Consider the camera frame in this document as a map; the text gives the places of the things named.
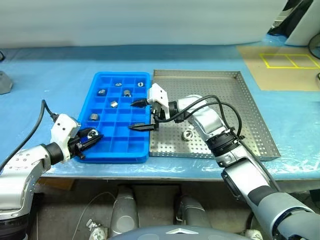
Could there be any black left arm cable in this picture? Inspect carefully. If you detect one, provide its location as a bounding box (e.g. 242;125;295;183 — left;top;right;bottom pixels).
0;99;60;171

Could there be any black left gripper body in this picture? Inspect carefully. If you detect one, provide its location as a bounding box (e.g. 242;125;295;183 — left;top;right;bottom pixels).
67;135;87;161

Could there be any white and black equipment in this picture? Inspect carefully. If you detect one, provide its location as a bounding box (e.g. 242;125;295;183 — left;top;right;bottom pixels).
265;0;320;47

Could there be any perforated steel tray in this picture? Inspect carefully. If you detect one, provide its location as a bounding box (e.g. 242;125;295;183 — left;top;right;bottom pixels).
149;69;281;162

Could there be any grey rounded robot leg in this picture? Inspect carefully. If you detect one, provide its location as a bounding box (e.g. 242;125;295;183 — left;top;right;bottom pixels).
174;195;213;229
110;184;140;238

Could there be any black looped cable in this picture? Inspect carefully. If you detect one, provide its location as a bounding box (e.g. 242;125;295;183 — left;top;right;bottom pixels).
307;31;320;60

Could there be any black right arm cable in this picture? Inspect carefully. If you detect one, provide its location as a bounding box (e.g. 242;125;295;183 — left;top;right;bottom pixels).
174;95;245;141

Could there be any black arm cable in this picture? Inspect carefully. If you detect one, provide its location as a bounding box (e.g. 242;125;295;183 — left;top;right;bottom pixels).
174;95;245;141
0;99;60;171

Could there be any brown cardboard sheet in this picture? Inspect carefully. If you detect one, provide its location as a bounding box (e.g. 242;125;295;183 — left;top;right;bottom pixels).
236;44;320;92

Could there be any blue compartment plastic tray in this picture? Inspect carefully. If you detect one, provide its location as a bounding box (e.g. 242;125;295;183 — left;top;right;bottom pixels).
75;71;152;164

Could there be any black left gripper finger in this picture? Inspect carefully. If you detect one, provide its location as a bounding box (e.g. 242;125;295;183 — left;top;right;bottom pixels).
78;127;99;138
80;134;105;152

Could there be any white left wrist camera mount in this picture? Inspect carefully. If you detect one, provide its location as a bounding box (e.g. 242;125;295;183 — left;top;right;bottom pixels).
50;113;82;164

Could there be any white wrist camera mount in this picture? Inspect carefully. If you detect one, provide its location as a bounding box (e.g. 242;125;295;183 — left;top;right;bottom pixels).
50;113;82;164
146;83;171;120

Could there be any grey metal block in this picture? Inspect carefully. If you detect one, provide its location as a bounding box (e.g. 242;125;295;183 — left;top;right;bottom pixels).
0;70;14;95

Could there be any dark grey robot torso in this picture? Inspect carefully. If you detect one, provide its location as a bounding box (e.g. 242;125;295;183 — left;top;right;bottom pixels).
106;224;241;240

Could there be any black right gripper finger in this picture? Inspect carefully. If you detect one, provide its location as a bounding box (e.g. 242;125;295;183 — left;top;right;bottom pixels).
129;98;153;109
127;122;157;132

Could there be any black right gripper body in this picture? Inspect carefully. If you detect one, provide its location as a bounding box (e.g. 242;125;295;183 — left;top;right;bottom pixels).
150;101;167;132

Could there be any blue plastic table cover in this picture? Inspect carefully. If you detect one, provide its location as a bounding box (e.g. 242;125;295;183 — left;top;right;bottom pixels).
0;34;320;181

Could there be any thin white wire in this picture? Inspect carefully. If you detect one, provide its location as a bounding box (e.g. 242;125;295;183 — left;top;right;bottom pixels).
74;191;118;240

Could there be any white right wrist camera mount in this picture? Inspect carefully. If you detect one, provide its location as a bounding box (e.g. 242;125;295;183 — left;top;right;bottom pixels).
146;83;171;120

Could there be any white plastic connector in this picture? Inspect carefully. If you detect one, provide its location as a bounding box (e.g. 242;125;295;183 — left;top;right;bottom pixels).
85;219;109;240

